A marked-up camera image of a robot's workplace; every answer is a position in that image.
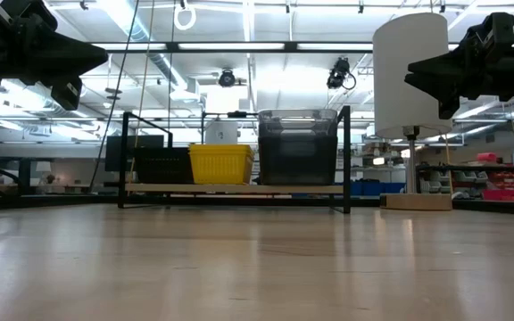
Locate red storage bins rack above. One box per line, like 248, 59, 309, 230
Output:
479, 152, 514, 202

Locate black metal shelf wood board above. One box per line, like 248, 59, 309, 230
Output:
117, 105, 352, 214

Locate white hanging ring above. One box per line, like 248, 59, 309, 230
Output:
173, 3, 198, 31

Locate thin black hanging cable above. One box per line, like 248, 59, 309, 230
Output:
166, 0, 176, 135

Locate white cylindrical container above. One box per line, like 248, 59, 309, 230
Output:
203, 120, 239, 145

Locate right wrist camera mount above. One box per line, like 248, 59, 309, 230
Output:
464, 12, 514, 57

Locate yellow hanging cable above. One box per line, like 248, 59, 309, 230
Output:
126, 0, 156, 197

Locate black hanging camera with cable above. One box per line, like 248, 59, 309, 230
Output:
327, 56, 357, 91

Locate black rig frame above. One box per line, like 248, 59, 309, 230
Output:
0, 128, 514, 218

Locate translucent grey plastic basket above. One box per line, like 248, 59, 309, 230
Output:
258, 109, 339, 137
258, 132, 339, 186

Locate small white shade lamp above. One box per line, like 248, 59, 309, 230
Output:
35, 160, 54, 185

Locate black slotted plastic basket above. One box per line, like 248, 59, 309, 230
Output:
134, 146, 195, 185

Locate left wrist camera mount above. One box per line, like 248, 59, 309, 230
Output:
0, 0, 58, 32

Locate white shade table lamp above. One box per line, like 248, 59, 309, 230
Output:
372, 12, 454, 211

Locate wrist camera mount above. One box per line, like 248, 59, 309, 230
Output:
464, 12, 514, 57
0, 0, 58, 32

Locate black computer monitor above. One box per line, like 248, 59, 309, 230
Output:
104, 135, 165, 173

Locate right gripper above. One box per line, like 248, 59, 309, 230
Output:
404, 50, 514, 120

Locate round black ceiling camera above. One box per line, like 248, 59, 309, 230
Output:
218, 68, 247, 88

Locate black overhead beam with light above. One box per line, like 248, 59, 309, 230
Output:
91, 41, 461, 54

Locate blue storage bins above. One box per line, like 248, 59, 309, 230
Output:
350, 180, 406, 197

